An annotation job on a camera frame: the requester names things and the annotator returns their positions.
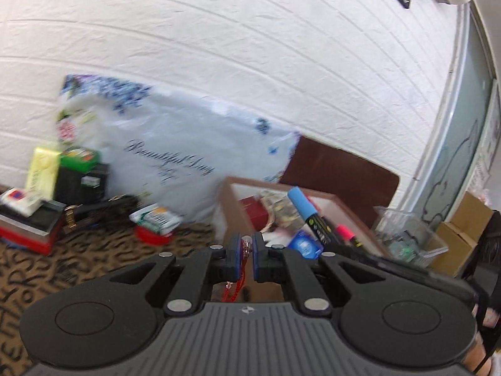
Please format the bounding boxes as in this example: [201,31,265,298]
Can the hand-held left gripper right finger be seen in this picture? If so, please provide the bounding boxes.
[251,232,386,316]

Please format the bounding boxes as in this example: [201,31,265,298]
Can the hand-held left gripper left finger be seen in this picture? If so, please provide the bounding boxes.
[110,233,245,316]

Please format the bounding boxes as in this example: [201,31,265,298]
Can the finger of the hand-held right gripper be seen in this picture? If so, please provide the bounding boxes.
[324,242,359,268]

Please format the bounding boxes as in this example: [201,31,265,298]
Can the glass charm with red string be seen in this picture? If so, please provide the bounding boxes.
[219,235,251,304]

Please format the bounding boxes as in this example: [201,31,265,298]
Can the cardboard box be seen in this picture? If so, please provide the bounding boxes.
[211,176,392,302]

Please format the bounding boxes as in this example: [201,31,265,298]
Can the blue marker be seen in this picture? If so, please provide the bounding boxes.
[287,186,335,245]

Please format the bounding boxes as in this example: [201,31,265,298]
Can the letter-patterned brown desktop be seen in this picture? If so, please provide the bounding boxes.
[0,184,225,376]

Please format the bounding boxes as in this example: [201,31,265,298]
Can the person's right hand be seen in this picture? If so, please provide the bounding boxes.
[467,301,501,376]

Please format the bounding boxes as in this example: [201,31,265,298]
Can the pink marker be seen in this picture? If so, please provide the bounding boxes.
[336,224,363,248]

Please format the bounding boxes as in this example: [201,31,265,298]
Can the clear plastic container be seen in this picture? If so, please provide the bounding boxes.
[372,206,449,269]

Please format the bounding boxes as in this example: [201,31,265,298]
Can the small red box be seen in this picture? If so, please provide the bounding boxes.
[239,196,271,232]

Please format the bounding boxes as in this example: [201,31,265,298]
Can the closed brown carton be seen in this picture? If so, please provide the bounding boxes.
[425,221,478,277]
[452,191,494,243]

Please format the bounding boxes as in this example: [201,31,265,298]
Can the dark brown wooden board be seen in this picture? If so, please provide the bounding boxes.
[279,135,400,230]

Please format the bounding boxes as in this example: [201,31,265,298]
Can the dark cloth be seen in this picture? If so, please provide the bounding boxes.
[473,211,501,310]

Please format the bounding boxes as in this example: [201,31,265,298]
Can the green and white gum pack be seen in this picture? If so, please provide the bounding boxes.
[129,203,183,236]

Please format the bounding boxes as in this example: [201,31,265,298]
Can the white floral plastic bag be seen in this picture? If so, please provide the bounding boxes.
[55,74,302,226]

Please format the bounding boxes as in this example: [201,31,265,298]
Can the frosted glass door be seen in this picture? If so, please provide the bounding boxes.
[411,4,501,228]

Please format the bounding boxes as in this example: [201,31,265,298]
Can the black box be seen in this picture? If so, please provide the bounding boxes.
[54,163,109,206]

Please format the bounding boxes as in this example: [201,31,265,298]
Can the green box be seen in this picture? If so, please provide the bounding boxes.
[59,147,99,171]

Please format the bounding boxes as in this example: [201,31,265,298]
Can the red and silver gift box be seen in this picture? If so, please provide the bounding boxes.
[0,188,67,255]

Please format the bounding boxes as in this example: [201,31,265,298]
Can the yellow box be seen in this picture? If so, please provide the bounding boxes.
[24,147,62,200]

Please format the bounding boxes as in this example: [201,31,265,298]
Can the small white box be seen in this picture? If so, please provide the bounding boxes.
[0,189,43,217]

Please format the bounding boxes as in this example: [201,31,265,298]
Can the black strap with gold buckles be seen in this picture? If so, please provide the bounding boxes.
[63,194,142,230]

